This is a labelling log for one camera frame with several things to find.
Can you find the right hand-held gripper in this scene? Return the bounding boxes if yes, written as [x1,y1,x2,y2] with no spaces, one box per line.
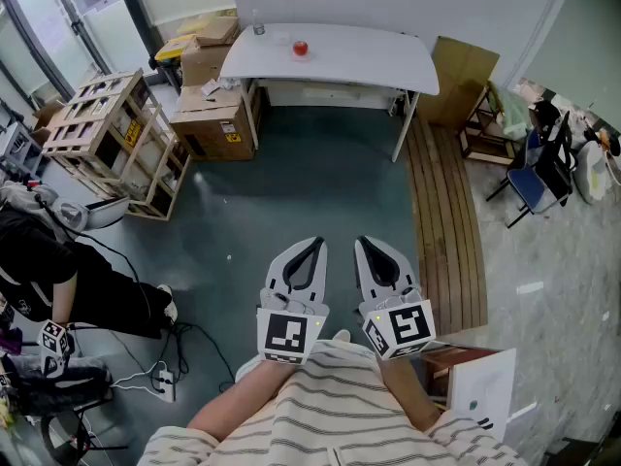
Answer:
[353,235,437,361]

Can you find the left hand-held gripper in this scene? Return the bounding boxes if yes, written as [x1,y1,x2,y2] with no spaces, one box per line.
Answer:
[255,236,331,366]

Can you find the person's right forearm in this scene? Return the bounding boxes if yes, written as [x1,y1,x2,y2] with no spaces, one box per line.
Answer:
[376,351,442,434]

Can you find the person's left forearm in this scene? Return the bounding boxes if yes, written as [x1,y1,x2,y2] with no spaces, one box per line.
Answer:
[186,356,297,444]

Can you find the wooden slat board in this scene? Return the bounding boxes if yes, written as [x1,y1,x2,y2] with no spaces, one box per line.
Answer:
[405,114,489,334]

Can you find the person's striped shirt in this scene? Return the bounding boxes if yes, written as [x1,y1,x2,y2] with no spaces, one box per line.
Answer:
[138,340,530,466]

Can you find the white board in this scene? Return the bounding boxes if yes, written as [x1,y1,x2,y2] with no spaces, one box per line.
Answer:
[445,348,518,441]

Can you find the wooden rack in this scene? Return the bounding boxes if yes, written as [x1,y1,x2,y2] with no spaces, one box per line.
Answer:
[458,83,533,167]

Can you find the large labelled cardboard box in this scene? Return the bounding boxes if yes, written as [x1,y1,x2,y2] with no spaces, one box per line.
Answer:
[169,83,264,163]

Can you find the blue chair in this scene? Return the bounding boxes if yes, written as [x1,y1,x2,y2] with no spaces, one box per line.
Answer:
[486,112,578,230]

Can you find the white power strip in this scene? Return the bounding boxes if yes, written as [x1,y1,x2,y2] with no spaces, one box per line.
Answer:
[157,369,177,404]

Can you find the green cloth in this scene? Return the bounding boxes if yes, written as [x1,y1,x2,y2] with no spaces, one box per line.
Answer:
[494,84,533,140]

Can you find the flat cardboard sheet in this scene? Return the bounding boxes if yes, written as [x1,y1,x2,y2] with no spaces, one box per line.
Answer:
[419,35,501,125]

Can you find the white sack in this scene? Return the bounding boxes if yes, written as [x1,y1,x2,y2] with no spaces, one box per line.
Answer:
[572,141,610,206]

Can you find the medium cardboard box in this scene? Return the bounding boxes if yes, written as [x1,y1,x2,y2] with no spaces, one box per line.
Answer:
[180,39,239,88]

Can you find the wooden crate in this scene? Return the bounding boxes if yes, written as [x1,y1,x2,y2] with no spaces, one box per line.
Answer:
[42,68,191,222]

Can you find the yellow bin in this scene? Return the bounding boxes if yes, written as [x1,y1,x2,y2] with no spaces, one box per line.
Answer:
[153,34,198,91]

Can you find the small cardboard box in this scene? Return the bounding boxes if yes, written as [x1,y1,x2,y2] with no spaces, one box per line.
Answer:
[195,16,240,47]

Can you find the yellow flat cardboard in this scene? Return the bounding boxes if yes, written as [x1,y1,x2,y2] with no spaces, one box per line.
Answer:
[177,15,214,36]

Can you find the cardboard box white label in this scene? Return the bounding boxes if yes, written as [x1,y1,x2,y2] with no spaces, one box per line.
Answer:
[31,102,67,148]

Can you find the grey metal rack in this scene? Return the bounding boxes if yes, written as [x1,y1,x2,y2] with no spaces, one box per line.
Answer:
[0,121,49,179]

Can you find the black floor cable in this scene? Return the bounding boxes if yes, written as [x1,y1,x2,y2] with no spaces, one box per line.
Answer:
[159,321,239,393]

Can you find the white table frame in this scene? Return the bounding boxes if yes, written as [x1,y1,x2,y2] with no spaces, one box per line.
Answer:
[240,78,421,163]

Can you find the glass door black frame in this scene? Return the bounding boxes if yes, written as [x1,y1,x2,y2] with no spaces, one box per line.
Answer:
[0,0,164,111]

